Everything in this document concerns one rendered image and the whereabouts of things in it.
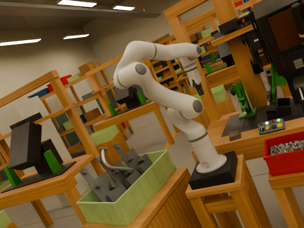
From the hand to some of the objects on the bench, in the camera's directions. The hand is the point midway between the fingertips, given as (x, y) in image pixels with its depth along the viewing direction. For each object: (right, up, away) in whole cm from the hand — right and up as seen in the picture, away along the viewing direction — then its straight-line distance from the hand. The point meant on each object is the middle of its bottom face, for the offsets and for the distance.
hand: (200, 92), depth 163 cm
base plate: (+74, -10, +16) cm, 76 cm away
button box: (+47, -27, +1) cm, 54 cm away
